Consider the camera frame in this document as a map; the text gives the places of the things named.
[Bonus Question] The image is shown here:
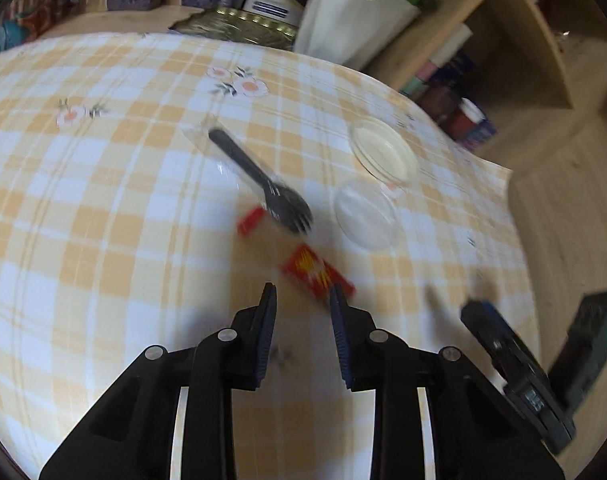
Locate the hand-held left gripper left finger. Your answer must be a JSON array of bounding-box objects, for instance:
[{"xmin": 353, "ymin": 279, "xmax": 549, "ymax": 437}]
[{"xmin": 39, "ymin": 282, "xmax": 278, "ymax": 480}]

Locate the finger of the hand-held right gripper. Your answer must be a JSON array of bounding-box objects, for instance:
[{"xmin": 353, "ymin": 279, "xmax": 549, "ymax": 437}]
[{"xmin": 461, "ymin": 300, "xmax": 549, "ymax": 386}]

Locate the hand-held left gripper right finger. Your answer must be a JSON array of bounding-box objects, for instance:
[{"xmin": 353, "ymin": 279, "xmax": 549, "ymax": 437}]
[{"xmin": 330, "ymin": 282, "xmax": 567, "ymax": 480}]

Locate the small red plastic piece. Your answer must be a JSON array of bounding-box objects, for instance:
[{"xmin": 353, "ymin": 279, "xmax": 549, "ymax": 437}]
[{"xmin": 236, "ymin": 207, "xmax": 267, "ymax": 236}]

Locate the clear plastic lid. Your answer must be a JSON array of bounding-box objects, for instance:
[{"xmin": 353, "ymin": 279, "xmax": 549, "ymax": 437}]
[{"xmin": 333, "ymin": 179, "xmax": 400, "ymax": 252}]

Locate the black plastic fork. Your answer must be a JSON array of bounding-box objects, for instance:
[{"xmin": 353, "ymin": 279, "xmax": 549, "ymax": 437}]
[{"xmin": 208, "ymin": 128, "xmax": 315, "ymax": 235}]

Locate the small blue box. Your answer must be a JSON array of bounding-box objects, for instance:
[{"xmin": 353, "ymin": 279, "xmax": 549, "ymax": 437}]
[{"xmin": 465, "ymin": 117, "xmax": 497, "ymax": 151}]

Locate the small white dish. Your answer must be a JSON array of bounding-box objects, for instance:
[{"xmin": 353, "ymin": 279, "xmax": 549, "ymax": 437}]
[{"xmin": 348, "ymin": 115, "xmax": 419, "ymax": 184}]

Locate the yellow checked floral tablecloth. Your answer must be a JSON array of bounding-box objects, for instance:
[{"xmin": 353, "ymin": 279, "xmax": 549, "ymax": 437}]
[{"xmin": 0, "ymin": 32, "xmax": 540, "ymax": 480}]

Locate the red paper cup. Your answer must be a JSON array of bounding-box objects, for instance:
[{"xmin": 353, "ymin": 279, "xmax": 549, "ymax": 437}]
[{"xmin": 445, "ymin": 97, "xmax": 487, "ymax": 144}]

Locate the stack of pastel paper cups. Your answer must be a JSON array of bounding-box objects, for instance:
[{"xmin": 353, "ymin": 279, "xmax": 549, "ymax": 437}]
[{"xmin": 400, "ymin": 24, "xmax": 473, "ymax": 99}]

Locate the wooden shelf unit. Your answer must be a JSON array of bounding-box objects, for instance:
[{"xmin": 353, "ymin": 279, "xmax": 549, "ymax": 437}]
[{"xmin": 356, "ymin": 0, "xmax": 607, "ymax": 480}]

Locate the gold metal tray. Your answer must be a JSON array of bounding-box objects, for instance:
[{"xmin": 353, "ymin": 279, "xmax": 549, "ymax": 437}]
[{"xmin": 168, "ymin": 7, "xmax": 298, "ymax": 51}]

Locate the white flower pot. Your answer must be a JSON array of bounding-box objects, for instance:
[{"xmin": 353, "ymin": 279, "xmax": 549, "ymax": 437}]
[{"xmin": 292, "ymin": 0, "xmax": 420, "ymax": 69}]

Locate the striped flower planter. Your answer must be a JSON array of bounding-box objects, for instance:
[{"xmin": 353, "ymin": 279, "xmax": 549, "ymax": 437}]
[{"xmin": 0, "ymin": 0, "xmax": 72, "ymax": 64}]

